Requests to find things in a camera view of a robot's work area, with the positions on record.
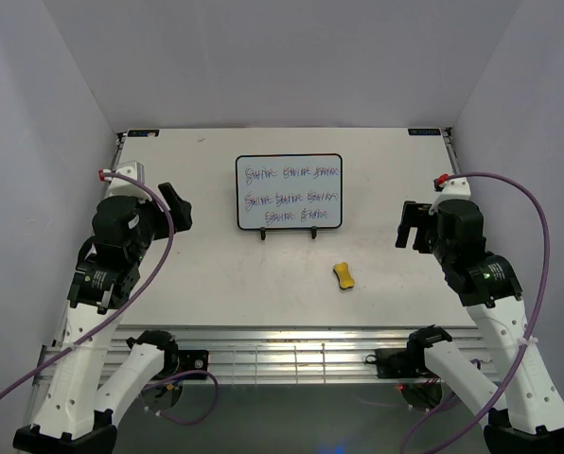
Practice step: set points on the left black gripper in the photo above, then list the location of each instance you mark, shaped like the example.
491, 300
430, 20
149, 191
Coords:
182, 206

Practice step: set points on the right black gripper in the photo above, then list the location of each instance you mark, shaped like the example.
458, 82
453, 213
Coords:
414, 215

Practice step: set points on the small black-framed whiteboard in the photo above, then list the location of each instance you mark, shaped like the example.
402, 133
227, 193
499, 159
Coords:
289, 191

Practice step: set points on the yellow bone-shaped eraser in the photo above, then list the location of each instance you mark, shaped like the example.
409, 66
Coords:
344, 276

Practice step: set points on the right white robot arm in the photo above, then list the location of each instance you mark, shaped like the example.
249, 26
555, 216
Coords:
524, 413

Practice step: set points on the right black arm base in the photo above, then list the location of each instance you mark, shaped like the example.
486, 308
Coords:
394, 363

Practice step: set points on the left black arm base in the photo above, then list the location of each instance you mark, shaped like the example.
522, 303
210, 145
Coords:
191, 360

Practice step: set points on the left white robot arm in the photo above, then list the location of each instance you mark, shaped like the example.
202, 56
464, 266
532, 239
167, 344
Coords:
76, 416

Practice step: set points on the right blue table label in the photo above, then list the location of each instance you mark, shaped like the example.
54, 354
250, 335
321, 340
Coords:
424, 132

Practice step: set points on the blue table label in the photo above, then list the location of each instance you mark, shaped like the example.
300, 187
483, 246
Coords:
424, 132
143, 133

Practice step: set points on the left blue table label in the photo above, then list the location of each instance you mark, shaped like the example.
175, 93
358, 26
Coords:
143, 133

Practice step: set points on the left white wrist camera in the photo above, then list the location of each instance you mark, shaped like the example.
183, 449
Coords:
121, 180

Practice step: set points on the wire whiteboard easel stand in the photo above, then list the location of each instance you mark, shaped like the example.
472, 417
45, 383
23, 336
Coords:
264, 232

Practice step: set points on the aluminium extrusion rail frame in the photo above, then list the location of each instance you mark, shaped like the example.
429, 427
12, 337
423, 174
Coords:
319, 356

